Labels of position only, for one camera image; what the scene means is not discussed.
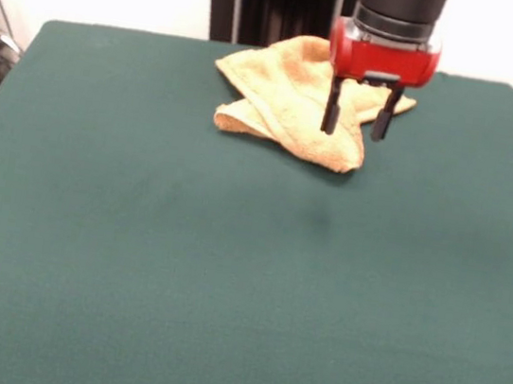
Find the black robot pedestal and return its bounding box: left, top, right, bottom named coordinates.
left=194, top=0, right=361, bottom=62

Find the yellow terry towel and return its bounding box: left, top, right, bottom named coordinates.
left=201, top=23, right=424, bottom=183

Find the dark green table cloth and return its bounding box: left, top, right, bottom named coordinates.
left=0, top=9, right=513, bottom=384

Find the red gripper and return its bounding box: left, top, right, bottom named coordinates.
left=315, top=14, right=446, bottom=151

